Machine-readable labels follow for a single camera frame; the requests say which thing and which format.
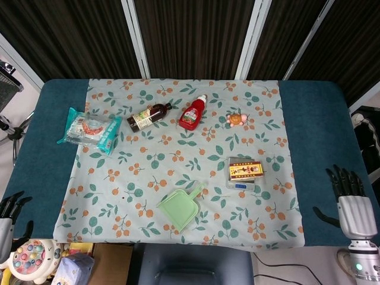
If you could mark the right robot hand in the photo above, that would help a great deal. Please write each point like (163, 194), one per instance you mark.
(354, 212)

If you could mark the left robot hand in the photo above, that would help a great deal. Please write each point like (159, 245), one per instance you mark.
(5, 219)

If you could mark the yellow red small box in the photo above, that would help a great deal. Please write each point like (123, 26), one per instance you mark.
(245, 171)

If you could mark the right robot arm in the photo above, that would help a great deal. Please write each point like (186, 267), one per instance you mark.
(365, 261)

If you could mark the brown cardboard box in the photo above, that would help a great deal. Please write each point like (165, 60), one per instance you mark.
(111, 262)

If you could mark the silver digital scale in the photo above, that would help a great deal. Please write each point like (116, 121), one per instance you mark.
(240, 185)

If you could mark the colourful round toy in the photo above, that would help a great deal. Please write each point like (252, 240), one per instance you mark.
(29, 261)

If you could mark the white shoe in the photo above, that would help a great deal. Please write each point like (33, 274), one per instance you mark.
(344, 261)

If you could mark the black white bag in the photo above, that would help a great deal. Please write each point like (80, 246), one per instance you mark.
(367, 136)

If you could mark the blue tissue pack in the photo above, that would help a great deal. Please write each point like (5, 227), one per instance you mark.
(74, 268)

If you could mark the black office chair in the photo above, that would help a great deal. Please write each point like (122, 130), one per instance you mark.
(10, 101)

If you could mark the teal snack package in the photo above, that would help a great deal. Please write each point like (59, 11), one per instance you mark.
(90, 130)

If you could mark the orange pink turtle toy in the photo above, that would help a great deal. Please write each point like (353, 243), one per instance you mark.
(236, 119)

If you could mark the dark blue chair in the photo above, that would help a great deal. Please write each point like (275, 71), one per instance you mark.
(193, 264)

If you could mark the green plastic dustpan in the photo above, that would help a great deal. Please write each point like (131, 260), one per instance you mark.
(181, 207)

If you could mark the dark sauce bottle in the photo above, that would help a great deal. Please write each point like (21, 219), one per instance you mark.
(148, 116)

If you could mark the floral tablecloth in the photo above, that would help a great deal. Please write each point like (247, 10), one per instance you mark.
(184, 148)

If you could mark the red ketchup bottle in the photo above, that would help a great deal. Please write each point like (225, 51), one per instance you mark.
(192, 114)

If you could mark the folding screen partition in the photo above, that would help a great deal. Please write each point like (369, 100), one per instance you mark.
(190, 38)

